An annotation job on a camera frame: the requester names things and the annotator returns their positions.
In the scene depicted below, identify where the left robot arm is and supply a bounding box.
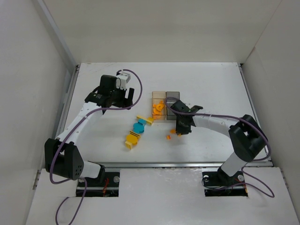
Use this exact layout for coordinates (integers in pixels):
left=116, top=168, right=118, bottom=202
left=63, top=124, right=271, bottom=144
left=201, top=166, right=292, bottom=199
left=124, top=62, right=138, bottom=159
left=45, top=71, right=135, bottom=182

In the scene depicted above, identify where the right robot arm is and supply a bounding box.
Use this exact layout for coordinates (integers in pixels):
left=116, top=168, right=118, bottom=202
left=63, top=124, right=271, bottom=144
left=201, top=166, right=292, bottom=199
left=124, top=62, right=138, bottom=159
left=167, top=99, right=269, bottom=180

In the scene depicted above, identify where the orange curved lego pair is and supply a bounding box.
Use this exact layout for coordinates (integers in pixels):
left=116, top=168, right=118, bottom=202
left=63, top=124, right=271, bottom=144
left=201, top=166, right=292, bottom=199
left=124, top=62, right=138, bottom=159
left=170, top=129, right=181, bottom=136

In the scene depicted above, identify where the aluminium rail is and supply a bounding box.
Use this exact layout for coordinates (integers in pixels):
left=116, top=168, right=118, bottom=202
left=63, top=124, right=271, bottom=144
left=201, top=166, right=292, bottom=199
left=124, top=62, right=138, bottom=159
left=238, top=63, right=272, bottom=162
left=32, top=64, right=80, bottom=190
left=46, top=160, right=274, bottom=169

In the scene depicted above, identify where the purple cable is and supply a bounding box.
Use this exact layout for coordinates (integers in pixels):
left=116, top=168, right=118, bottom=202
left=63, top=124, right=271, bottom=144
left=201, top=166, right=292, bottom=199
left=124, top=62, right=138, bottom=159
left=164, top=96, right=275, bottom=198
left=50, top=69, right=143, bottom=225

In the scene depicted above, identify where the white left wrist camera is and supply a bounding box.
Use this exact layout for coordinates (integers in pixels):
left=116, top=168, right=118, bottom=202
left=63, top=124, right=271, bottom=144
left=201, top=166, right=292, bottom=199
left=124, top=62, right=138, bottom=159
left=116, top=72, right=131, bottom=90

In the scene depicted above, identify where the teal lego block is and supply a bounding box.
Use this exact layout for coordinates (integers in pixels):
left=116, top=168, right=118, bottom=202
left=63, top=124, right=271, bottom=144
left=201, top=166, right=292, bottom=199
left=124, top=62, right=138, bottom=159
left=138, top=119, right=147, bottom=126

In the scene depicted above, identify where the yellow lego plate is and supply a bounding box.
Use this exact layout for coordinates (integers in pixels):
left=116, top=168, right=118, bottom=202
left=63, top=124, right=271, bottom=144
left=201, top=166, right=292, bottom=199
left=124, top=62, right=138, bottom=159
left=136, top=115, right=154, bottom=126

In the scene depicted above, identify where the amber transparent container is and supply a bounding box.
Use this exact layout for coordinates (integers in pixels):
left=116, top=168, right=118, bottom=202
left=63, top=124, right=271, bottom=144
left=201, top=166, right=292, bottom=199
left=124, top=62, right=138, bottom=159
left=152, top=91, right=166, bottom=120

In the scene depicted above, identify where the aluminium front rail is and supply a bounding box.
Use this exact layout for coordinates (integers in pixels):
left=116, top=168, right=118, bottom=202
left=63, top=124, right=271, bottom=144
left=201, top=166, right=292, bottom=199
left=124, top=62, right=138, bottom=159
left=46, top=160, right=274, bottom=169

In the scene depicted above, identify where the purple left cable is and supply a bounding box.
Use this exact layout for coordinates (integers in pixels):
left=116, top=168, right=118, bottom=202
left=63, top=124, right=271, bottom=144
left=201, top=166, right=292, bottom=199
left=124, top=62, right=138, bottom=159
left=50, top=69, right=143, bottom=225

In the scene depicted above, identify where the grey transparent container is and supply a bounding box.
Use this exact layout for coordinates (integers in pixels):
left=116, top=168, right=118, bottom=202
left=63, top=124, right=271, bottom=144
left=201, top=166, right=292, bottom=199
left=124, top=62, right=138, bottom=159
left=166, top=91, right=180, bottom=120

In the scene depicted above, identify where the aluminium left rail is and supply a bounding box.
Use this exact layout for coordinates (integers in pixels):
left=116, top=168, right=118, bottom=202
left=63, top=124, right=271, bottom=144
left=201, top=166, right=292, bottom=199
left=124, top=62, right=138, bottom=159
left=32, top=64, right=80, bottom=190

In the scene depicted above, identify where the yellow lego block bottom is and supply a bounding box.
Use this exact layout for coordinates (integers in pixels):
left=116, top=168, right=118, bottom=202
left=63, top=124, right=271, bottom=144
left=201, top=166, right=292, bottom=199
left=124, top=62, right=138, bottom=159
left=125, top=141, right=137, bottom=150

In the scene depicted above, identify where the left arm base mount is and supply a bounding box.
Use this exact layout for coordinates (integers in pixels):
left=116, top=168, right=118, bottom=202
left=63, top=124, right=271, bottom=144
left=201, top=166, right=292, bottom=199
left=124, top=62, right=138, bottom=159
left=84, top=168, right=120, bottom=197

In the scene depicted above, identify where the aluminium right rail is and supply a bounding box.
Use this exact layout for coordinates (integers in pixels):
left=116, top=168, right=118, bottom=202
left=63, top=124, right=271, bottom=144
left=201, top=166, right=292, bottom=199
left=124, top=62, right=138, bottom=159
left=238, top=63, right=272, bottom=162

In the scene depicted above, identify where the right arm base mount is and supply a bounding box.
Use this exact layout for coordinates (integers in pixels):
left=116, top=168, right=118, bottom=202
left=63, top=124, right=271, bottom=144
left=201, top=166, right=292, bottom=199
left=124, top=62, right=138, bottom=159
left=202, top=170, right=248, bottom=197

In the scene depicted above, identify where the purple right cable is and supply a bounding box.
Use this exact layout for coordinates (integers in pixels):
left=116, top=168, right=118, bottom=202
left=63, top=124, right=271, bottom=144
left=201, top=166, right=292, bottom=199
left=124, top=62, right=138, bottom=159
left=164, top=96, right=275, bottom=198

